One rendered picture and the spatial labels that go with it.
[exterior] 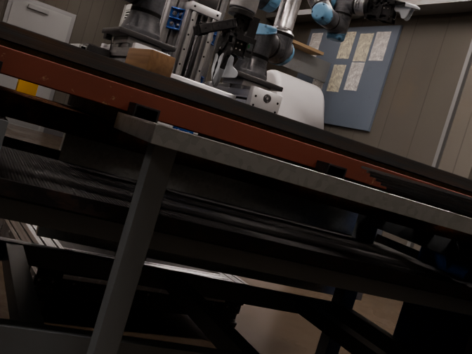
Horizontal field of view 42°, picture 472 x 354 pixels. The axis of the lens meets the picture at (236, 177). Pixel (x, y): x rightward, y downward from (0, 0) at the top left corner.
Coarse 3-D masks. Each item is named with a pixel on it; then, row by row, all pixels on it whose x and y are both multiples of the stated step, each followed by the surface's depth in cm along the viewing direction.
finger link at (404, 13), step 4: (408, 4) 229; (412, 4) 230; (396, 8) 233; (400, 8) 232; (404, 8) 231; (408, 8) 230; (416, 8) 229; (400, 12) 232; (404, 12) 231; (408, 12) 230; (400, 16) 232; (404, 16) 231
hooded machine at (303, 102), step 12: (276, 72) 585; (276, 84) 577; (288, 84) 580; (300, 84) 591; (312, 84) 609; (288, 96) 577; (300, 96) 585; (312, 96) 594; (288, 108) 575; (300, 108) 583; (312, 108) 591; (300, 120) 581; (312, 120) 589
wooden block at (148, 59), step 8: (136, 48) 132; (144, 48) 129; (128, 56) 135; (136, 56) 131; (144, 56) 128; (152, 56) 126; (160, 56) 127; (168, 56) 128; (136, 64) 130; (144, 64) 127; (152, 64) 127; (160, 64) 128; (168, 64) 128; (160, 72) 128; (168, 72) 129
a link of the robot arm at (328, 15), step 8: (312, 0) 237; (320, 0) 236; (328, 0) 237; (312, 8) 238; (320, 8) 233; (328, 8) 232; (312, 16) 235; (320, 16) 232; (328, 16) 232; (336, 16) 237; (320, 24) 236; (328, 24) 236; (336, 24) 239
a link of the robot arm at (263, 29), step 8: (264, 24) 248; (256, 32) 247; (264, 32) 247; (272, 32) 248; (256, 40) 247; (264, 40) 247; (272, 40) 250; (248, 48) 248; (256, 48) 247; (264, 48) 248; (272, 48) 252; (272, 56) 256
